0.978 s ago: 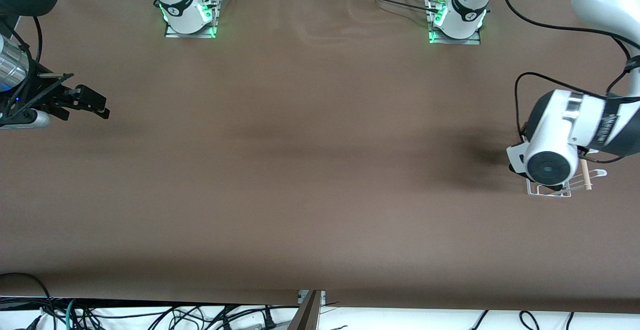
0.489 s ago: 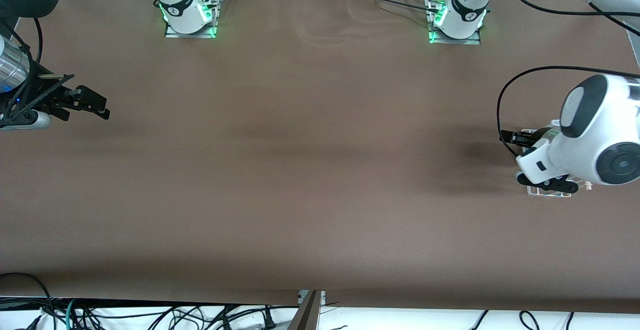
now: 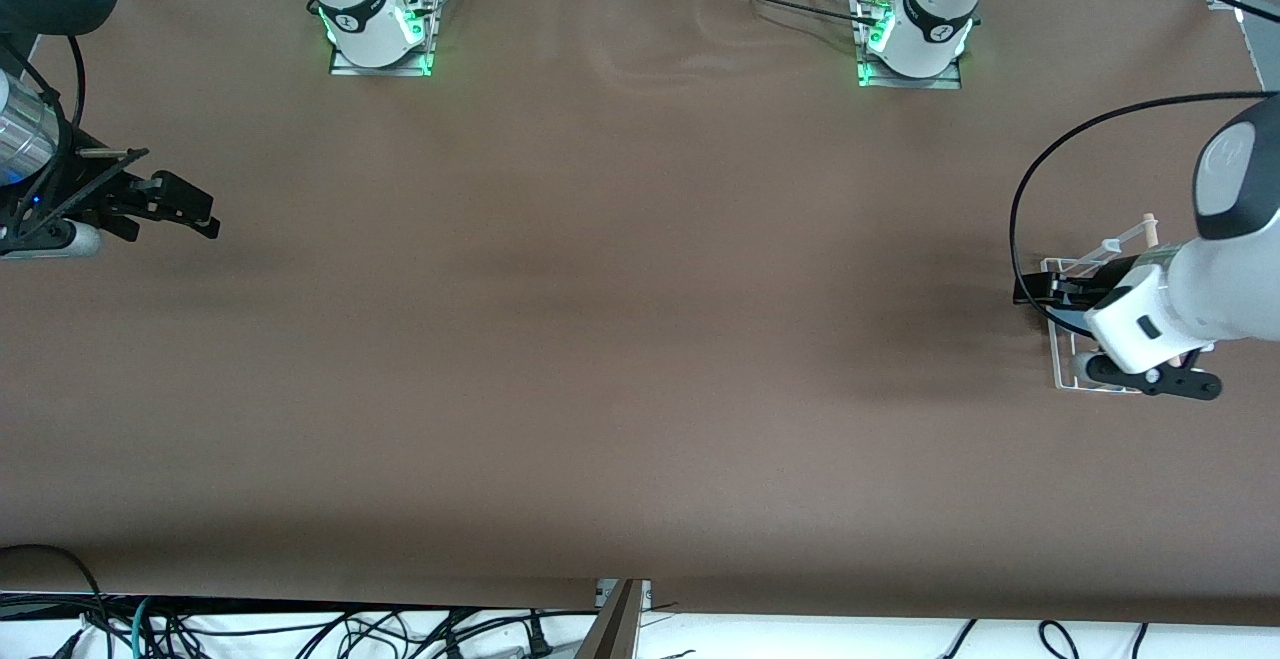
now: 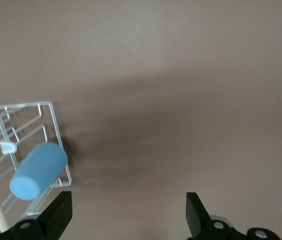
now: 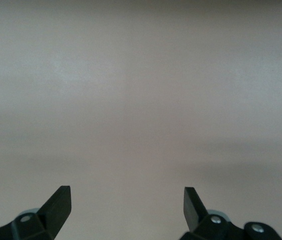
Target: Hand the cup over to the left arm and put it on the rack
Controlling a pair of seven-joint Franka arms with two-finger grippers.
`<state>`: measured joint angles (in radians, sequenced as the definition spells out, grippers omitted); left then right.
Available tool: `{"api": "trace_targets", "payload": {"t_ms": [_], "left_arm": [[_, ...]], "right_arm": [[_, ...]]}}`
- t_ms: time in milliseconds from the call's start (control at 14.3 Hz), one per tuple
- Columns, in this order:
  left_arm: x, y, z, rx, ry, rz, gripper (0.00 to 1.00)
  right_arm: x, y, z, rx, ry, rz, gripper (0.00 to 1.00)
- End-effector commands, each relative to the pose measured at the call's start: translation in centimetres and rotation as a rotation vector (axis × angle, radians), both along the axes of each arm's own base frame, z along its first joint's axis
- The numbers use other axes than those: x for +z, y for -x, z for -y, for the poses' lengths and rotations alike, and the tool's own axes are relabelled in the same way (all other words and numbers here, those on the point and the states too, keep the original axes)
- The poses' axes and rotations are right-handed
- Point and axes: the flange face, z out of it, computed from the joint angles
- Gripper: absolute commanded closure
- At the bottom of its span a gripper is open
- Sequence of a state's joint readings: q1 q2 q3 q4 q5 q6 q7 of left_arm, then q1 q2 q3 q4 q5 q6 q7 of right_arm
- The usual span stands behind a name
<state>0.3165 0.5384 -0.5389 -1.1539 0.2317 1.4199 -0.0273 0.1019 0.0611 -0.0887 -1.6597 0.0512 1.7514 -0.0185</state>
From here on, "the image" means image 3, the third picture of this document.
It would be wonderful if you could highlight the brown table cover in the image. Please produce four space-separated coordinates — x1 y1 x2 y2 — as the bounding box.
0 0 1280 627

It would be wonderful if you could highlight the dark table support beam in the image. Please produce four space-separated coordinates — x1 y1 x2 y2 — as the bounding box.
575 579 648 659

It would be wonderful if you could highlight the right black camera mount plate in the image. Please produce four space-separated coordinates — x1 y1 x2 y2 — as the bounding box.
0 194 91 248

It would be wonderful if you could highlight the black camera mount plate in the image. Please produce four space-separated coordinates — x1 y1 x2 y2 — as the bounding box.
0 194 91 248
1088 354 1224 401

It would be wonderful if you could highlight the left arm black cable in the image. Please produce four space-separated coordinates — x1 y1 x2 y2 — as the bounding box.
1008 0 1280 342

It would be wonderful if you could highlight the white wire cup rack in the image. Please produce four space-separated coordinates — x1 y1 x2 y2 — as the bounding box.
1040 214 1216 395

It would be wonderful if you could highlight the left black camera mount plate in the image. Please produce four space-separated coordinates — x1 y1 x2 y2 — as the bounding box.
1088 354 1224 401

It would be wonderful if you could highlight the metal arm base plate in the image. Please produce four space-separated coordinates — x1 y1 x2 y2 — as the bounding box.
330 0 439 78
857 0 964 91

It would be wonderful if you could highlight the black looped floor cable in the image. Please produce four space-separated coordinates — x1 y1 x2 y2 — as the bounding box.
1038 619 1083 659

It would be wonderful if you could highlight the thick black floor cable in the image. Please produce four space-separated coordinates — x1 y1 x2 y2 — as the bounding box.
0 543 113 659

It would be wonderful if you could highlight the green floor cable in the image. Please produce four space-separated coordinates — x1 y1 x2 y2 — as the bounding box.
128 596 157 659

